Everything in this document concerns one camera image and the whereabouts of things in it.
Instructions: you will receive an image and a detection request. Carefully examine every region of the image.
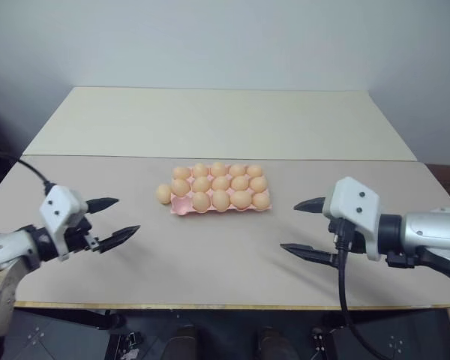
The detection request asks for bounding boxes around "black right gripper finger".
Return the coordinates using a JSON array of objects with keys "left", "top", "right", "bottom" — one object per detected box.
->
[
  {"left": 292, "top": 196, "right": 326, "bottom": 216},
  {"left": 279, "top": 243, "right": 341, "bottom": 268}
]

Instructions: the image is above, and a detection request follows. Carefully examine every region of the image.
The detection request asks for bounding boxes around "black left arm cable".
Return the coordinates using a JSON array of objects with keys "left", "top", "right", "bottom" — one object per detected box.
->
[{"left": 0, "top": 151, "right": 57, "bottom": 196}]

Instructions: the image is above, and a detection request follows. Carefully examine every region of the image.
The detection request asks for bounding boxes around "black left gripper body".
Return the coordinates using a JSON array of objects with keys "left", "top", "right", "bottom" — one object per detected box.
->
[{"left": 67, "top": 214, "right": 101, "bottom": 257}]

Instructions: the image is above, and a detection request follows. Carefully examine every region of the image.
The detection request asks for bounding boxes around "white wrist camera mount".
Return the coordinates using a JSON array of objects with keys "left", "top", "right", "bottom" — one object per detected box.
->
[
  {"left": 322, "top": 176, "right": 382, "bottom": 262},
  {"left": 38, "top": 184, "right": 89, "bottom": 262}
]

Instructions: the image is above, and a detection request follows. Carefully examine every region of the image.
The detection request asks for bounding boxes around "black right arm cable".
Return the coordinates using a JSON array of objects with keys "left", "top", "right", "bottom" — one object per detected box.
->
[{"left": 331, "top": 217, "right": 395, "bottom": 360}]

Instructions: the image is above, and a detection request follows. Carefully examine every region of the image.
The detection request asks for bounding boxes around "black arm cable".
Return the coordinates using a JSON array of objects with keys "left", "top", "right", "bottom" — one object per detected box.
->
[
  {"left": 331, "top": 217, "right": 395, "bottom": 360},
  {"left": 0, "top": 151, "right": 57, "bottom": 196}
]

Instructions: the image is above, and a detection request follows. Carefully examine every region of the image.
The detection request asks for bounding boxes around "pink plastic egg tray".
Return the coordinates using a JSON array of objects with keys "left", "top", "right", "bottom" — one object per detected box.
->
[{"left": 169, "top": 164, "right": 274, "bottom": 217}]

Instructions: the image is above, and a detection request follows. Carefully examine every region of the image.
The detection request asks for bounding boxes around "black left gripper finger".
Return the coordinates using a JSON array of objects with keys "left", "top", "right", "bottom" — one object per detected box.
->
[
  {"left": 97, "top": 225, "right": 142, "bottom": 254},
  {"left": 85, "top": 196, "right": 120, "bottom": 215}
]

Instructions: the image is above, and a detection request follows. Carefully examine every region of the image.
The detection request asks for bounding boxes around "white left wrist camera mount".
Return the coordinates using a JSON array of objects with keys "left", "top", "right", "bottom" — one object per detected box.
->
[{"left": 38, "top": 184, "right": 89, "bottom": 262}]

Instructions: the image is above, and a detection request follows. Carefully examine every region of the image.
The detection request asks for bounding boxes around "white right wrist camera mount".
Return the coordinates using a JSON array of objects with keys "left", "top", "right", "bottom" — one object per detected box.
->
[{"left": 322, "top": 176, "right": 382, "bottom": 262}]

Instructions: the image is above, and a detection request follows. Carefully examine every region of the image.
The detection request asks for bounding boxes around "dark rounded brown shape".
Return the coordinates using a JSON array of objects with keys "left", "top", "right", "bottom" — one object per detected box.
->
[
  {"left": 163, "top": 324, "right": 197, "bottom": 360},
  {"left": 255, "top": 325, "right": 290, "bottom": 360}
]

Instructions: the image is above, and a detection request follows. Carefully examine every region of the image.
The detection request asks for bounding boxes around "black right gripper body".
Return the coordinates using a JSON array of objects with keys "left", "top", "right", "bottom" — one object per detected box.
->
[{"left": 327, "top": 218, "right": 368, "bottom": 257}]

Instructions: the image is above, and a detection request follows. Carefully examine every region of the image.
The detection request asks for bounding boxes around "black box under table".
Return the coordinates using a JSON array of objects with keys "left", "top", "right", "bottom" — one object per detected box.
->
[{"left": 310, "top": 325, "right": 365, "bottom": 360}]

